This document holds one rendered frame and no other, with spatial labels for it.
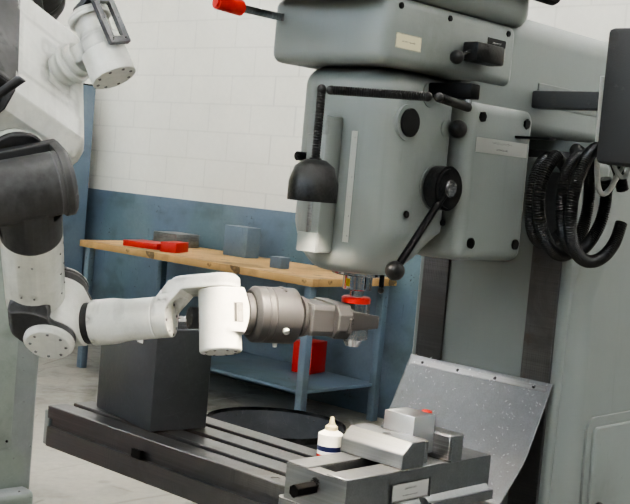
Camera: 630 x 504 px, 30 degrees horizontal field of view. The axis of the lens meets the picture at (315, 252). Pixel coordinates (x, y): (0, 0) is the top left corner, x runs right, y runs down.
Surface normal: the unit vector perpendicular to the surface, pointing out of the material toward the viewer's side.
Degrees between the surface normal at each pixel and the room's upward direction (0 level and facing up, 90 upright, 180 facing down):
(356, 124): 90
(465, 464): 90
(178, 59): 90
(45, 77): 58
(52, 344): 135
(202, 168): 90
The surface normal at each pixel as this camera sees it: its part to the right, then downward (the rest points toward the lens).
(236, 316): 0.42, -0.23
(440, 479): 0.72, 0.11
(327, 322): 0.41, 0.10
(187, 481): -0.68, -0.01
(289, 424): -0.18, -0.02
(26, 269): -0.06, 0.75
